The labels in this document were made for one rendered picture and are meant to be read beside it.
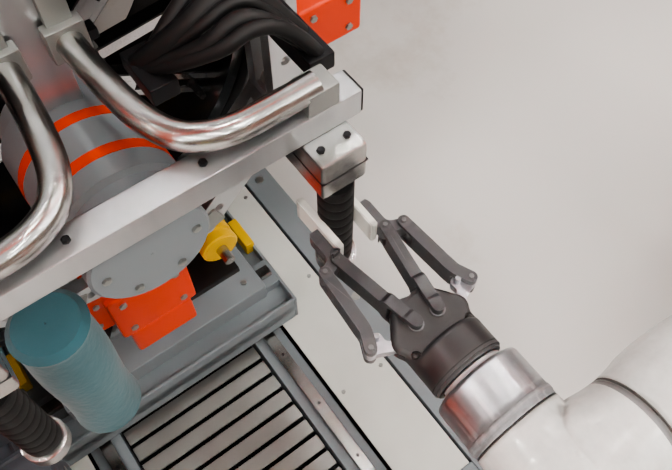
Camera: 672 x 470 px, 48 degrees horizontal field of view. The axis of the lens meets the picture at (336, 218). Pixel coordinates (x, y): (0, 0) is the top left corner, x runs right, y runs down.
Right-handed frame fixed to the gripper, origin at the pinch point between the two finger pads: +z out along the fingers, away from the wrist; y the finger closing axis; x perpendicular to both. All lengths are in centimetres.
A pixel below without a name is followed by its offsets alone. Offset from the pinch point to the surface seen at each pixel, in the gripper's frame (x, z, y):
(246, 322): -68, 25, -3
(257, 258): -68, 35, 6
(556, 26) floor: -83, 54, 114
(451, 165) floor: -83, 36, 61
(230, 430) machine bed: -77, 12, -16
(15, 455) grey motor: -44, 17, -44
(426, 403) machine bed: -75, -6, 17
